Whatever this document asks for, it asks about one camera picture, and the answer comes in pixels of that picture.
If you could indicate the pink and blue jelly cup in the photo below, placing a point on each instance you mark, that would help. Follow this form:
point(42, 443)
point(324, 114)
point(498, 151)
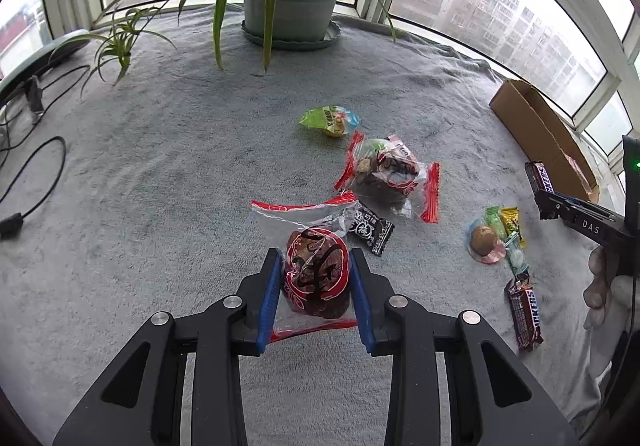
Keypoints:
point(482, 241)

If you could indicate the cardboard box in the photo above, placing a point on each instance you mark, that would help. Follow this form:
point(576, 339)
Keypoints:
point(530, 121)

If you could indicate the yellow candy packet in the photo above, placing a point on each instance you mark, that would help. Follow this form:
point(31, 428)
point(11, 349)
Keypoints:
point(512, 223)

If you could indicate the dark curved stand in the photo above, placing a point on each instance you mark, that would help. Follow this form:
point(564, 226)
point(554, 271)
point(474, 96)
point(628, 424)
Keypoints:
point(40, 58)

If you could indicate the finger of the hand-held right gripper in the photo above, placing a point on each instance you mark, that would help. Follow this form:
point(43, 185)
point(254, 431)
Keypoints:
point(567, 198)
point(550, 207)

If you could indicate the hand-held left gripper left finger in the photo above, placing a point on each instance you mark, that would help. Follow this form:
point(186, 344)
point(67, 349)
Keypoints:
point(267, 296)

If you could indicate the spider plant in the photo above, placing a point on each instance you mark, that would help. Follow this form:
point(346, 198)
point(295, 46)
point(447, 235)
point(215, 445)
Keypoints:
point(271, 11)

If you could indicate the brown chocolate bar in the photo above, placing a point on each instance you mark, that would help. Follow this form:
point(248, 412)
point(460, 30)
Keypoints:
point(540, 176)
point(525, 316)

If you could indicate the person's right hand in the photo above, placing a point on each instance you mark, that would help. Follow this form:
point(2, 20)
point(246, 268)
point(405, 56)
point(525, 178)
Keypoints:
point(597, 286)

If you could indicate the clear red-edged date packet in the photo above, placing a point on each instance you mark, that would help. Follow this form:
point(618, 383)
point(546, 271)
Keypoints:
point(315, 271)
point(385, 176)

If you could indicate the small black snack packet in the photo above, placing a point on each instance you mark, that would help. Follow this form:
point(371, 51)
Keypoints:
point(372, 231)

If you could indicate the black plug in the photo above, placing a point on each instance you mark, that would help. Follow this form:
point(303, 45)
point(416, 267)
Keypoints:
point(35, 96)

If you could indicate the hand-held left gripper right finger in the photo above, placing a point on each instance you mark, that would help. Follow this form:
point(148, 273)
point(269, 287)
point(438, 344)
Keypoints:
point(361, 301)

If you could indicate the green lidded jelly cup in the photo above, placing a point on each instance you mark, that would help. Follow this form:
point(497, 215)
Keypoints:
point(325, 118)

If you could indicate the pale green candy packet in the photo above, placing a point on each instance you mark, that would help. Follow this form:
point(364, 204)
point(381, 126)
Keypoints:
point(516, 256)

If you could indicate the grey blanket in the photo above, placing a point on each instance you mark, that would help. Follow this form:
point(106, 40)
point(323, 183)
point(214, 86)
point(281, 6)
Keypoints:
point(175, 151)

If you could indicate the green pot saucer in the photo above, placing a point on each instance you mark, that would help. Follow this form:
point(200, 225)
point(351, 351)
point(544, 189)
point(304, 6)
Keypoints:
point(300, 43)

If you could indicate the green plant pot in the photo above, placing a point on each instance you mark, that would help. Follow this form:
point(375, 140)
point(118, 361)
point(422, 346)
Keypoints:
point(305, 1)

